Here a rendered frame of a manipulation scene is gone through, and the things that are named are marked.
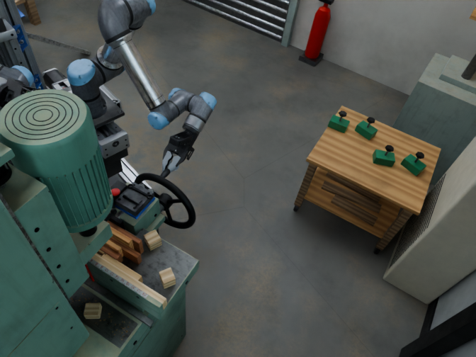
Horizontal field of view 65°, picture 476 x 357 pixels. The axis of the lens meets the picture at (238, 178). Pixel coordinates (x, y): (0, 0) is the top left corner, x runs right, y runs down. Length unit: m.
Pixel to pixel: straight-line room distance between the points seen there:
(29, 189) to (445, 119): 2.49
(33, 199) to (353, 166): 1.72
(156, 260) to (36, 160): 0.60
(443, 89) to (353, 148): 0.75
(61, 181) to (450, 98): 2.36
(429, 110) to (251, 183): 1.27
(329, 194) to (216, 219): 0.75
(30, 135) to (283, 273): 1.77
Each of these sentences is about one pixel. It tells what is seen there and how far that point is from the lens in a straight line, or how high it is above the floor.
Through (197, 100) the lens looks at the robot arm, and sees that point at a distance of 1.51.
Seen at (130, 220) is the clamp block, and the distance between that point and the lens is 1.29.
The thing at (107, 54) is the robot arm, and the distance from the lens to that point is 1.75.
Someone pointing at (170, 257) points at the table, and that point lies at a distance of 1.28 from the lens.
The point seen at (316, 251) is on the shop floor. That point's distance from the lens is 2.43.
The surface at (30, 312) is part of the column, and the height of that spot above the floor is 1.19.
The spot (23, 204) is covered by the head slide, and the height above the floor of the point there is 1.42.
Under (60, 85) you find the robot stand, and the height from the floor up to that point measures 0.75.
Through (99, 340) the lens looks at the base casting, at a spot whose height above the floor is 0.80.
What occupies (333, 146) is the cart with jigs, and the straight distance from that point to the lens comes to 2.26.
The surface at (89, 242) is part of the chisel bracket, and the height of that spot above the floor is 1.07.
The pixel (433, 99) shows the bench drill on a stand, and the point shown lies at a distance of 2.76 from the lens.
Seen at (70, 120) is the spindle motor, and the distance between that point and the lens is 0.82.
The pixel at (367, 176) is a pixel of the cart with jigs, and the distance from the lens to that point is 2.18.
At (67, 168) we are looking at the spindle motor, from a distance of 0.83.
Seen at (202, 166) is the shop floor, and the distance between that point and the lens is 2.69.
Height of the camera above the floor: 2.04
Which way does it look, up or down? 51 degrees down
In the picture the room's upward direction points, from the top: 9 degrees clockwise
